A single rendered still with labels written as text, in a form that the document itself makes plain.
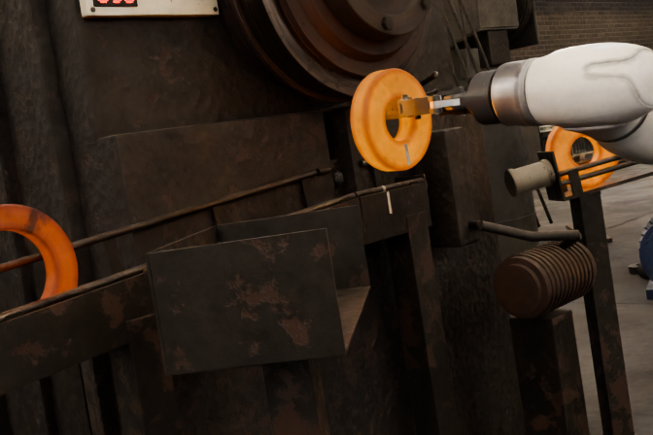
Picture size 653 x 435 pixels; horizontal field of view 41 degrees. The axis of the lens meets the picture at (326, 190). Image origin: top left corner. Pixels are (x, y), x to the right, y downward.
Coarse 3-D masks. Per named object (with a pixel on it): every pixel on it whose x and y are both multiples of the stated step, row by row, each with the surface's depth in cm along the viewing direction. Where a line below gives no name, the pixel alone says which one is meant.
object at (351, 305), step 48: (192, 240) 112; (240, 240) 95; (288, 240) 94; (336, 240) 119; (192, 288) 96; (240, 288) 95; (288, 288) 94; (336, 288) 120; (192, 336) 96; (240, 336) 95; (288, 336) 94; (336, 336) 94; (288, 384) 108; (288, 432) 108
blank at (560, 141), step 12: (552, 132) 187; (564, 132) 185; (552, 144) 185; (564, 144) 185; (564, 156) 185; (600, 156) 187; (564, 168) 185; (600, 168) 187; (588, 180) 186; (600, 180) 187
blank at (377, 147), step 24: (384, 72) 132; (360, 96) 131; (384, 96) 132; (408, 96) 136; (360, 120) 130; (384, 120) 132; (408, 120) 137; (360, 144) 131; (384, 144) 132; (408, 144) 136; (384, 168) 134; (408, 168) 136
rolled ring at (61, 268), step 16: (0, 208) 112; (16, 208) 113; (32, 208) 115; (0, 224) 112; (16, 224) 113; (32, 224) 115; (48, 224) 116; (32, 240) 117; (48, 240) 116; (64, 240) 118; (48, 256) 117; (64, 256) 117; (48, 272) 118; (64, 272) 117; (48, 288) 117; (64, 288) 117
